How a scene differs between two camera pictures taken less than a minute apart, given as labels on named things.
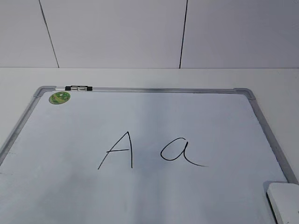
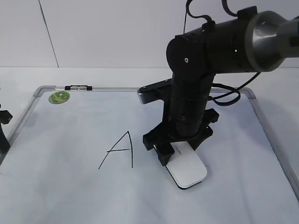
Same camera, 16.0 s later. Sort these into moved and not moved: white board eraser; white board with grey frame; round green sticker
Moved: white board eraser
Not moved: white board with grey frame; round green sticker
